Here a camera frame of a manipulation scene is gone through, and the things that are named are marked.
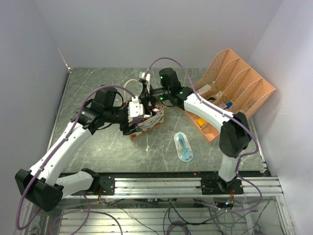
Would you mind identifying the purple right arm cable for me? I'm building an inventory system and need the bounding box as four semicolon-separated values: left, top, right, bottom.
144;57;263;213

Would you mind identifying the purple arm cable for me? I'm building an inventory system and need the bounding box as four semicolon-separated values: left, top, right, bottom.
15;84;137;235
144;57;263;213

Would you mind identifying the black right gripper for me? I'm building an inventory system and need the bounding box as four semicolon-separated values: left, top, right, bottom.
137;84;171;115

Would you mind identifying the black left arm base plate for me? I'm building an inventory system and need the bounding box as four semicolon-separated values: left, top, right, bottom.
85;172;115;195

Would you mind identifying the aluminium mounting rail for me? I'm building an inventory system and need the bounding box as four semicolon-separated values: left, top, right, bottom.
61;176;284;198

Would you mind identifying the yellow block in organizer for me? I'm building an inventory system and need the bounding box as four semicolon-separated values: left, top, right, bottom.
197;118;207;128

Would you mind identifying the watermelon canvas bag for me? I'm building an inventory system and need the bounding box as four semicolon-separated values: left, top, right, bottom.
122;78;165;141

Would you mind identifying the orange plastic desk organizer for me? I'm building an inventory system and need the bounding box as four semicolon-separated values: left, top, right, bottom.
183;48;276;142

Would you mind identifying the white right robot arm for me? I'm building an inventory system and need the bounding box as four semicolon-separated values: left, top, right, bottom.
140;68;251;194

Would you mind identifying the blue box in organizer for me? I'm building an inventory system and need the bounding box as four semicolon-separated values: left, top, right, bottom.
226;102;233;108

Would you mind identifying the blue correction tape package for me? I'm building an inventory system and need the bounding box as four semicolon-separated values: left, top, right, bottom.
174;132;194;163

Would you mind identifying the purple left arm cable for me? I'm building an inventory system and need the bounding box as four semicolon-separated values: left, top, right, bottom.
15;84;137;235

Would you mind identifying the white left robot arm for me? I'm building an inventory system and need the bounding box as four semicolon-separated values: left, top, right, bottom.
15;85;143;212

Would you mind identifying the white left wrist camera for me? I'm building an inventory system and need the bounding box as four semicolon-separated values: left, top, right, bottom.
128;96;145;123

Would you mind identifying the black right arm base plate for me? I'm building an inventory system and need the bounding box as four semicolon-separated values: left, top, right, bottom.
196;176;244;195

